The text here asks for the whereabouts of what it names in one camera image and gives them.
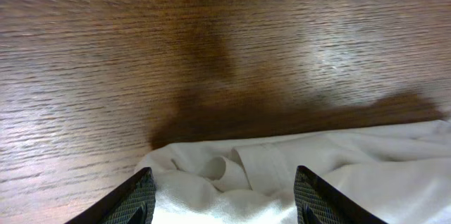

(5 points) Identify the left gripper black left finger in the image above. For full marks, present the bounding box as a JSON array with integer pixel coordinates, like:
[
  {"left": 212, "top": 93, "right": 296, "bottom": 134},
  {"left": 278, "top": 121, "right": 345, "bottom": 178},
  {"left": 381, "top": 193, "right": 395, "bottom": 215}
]
[{"left": 66, "top": 168, "right": 156, "bottom": 224}]

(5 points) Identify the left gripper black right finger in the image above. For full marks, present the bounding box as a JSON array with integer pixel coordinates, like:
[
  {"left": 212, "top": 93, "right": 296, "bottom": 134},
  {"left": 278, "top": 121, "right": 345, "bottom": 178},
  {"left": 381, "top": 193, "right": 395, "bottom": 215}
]
[{"left": 294, "top": 166, "right": 386, "bottom": 224}]

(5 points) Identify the white t-shirt with robot print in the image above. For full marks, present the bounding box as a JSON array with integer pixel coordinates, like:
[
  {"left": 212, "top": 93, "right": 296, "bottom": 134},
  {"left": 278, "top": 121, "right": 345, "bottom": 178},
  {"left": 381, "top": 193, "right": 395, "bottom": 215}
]
[{"left": 135, "top": 118, "right": 451, "bottom": 224}]

